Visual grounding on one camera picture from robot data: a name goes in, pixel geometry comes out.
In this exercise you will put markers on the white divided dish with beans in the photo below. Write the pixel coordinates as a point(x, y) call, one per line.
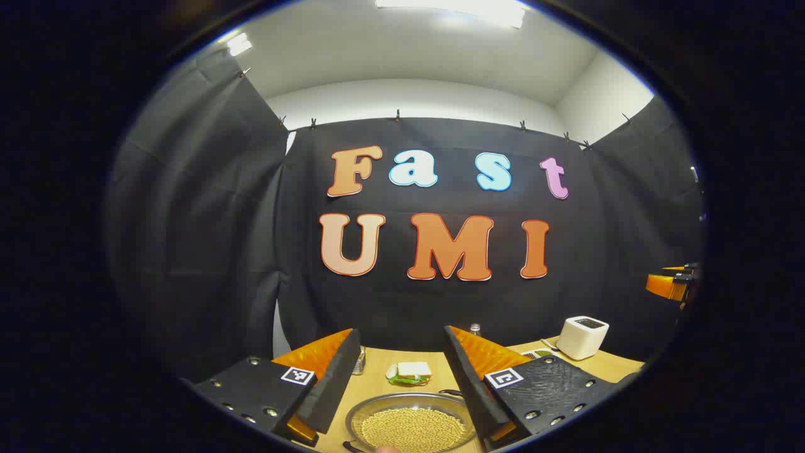
point(538, 353)

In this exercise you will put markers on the pile of yellow soybeans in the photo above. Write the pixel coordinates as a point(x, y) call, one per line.
point(412, 431)

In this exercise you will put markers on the metal spoon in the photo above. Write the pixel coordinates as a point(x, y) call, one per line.
point(548, 345)

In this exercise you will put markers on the black backdrop cloth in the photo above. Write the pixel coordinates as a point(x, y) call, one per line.
point(251, 220)

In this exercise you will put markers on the ceiling light panel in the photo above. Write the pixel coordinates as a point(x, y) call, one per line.
point(453, 9)
point(239, 44)

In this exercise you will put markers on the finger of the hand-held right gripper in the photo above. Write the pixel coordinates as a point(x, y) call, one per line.
point(665, 285)

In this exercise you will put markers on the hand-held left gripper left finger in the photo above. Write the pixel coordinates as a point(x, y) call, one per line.
point(336, 384)

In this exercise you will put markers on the sandwich with lettuce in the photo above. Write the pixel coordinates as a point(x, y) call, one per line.
point(414, 370)

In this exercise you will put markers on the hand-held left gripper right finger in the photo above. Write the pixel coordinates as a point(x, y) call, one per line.
point(468, 384)

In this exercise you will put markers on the white toaster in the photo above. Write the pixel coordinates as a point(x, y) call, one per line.
point(582, 340)

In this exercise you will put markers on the small white plate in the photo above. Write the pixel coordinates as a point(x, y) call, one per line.
point(391, 372)

